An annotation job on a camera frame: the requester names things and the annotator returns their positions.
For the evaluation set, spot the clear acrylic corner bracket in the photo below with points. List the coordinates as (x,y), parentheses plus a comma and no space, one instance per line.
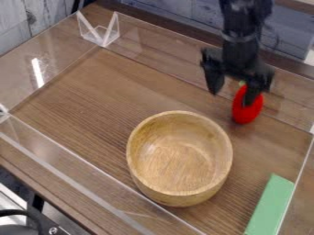
(103,36)

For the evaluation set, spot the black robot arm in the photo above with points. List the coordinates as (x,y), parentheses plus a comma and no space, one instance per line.
(243,20)

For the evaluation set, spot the black table clamp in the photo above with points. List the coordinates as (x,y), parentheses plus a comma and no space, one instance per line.
(47,227)

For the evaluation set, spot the green tape strip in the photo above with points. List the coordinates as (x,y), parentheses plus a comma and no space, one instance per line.
(269,211)

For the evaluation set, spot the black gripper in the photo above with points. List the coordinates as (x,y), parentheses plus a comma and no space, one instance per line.
(237,59)

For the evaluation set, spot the red plush strawberry toy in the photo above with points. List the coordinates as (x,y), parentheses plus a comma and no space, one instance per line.
(245,114)

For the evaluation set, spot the wooden bowl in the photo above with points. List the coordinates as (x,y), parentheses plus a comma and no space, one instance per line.
(179,157)

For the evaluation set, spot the clear acrylic front wall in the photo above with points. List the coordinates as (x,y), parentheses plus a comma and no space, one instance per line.
(104,205)

